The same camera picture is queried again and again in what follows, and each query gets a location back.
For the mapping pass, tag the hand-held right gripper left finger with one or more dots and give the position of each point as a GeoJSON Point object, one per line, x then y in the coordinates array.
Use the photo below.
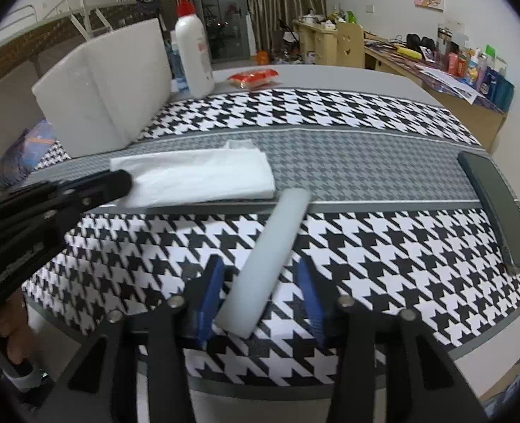
{"type": "Point", "coordinates": [209, 304]}

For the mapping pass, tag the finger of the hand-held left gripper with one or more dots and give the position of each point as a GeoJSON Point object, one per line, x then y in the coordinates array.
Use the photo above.
{"type": "Point", "coordinates": [105, 185]}

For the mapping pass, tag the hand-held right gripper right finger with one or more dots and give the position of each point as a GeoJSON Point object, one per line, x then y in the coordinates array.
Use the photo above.
{"type": "Point", "coordinates": [313, 308]}

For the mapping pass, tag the white plastic bar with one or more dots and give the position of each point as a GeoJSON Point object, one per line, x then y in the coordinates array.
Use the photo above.
{"type": "Point", "coordinates": [268, 255]}

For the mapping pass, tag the white foam box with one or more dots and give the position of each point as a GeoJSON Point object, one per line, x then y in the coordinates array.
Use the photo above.
{"type": "Point", "coordinates": [105, 92]}

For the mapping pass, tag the white tissue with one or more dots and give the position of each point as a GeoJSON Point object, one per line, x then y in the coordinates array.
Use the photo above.
{"type": "Point", "coordinates": [198, 176]}

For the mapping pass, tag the person's left hand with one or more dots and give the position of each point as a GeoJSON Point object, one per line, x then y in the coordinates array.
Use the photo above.
{"type": "Point", "coordinates": [15, 339]}

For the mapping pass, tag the blue plaid quilt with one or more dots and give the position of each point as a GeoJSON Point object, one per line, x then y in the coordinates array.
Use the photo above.
{"type": "Point", "coordinates": [22, 154]}

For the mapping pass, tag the white bottle with red pump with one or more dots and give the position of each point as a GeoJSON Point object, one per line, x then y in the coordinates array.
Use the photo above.
{"type": "Point", "coordinates": [193, 53]}

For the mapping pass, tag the houndstooth tablecloth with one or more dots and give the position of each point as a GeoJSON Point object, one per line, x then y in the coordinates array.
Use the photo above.
{"type": "Point", "coordinates": [374, 158]}

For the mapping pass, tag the red snack packet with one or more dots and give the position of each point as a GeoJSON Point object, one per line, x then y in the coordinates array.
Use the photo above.
{"type": "Point", "coordinates": [253, 79]}

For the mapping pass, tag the orange container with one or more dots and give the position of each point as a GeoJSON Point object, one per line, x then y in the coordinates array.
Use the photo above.
{"type": "Point", "coordinates": [263, 57]}

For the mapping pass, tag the black smartphone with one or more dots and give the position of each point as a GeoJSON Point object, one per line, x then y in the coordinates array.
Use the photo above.
{"type": "Point", "coordinates": [498, 211]}

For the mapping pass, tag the glass balcony door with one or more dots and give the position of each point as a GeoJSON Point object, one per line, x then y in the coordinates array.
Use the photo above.
{"type": "Point", "coordinates": [220, 9]}

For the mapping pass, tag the black folding chair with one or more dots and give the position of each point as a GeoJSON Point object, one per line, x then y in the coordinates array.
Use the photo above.
{"type": "Point", "coordinates": [288, 35]}

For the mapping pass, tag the wooden desk with drawers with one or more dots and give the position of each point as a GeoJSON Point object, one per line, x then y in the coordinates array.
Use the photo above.
{"type": "Point", "coordinates": [315, 39]}

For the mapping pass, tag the brown curtain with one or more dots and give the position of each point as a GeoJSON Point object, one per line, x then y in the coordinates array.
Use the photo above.
{"type": "Point", "coordinates": [286, 0]}

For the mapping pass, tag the white paper sheet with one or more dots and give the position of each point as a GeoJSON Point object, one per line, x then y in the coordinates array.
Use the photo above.
{"type": "Point", "coordinates": [445, 81]}

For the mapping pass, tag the wooden chair with smiley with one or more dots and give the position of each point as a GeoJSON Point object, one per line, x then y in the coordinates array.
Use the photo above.
{"type": "Point", "coordinates": [350, 46]}

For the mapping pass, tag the yellow tube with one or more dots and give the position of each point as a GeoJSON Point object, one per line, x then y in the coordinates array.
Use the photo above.
{"type": "Point", "coordinates": [407, 52]}

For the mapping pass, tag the black bag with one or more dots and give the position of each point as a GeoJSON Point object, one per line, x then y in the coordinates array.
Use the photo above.
{"type": "Point", "coordinates": [420, 42]}

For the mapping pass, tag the row of toiletry bottles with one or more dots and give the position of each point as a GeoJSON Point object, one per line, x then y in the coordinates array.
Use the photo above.
{"type": "Point", "coordinates": [475, 66]}

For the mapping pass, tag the green bag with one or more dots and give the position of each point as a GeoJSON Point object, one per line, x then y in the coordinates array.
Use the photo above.
{"type": "Point", "coordinates": [351, 16]}

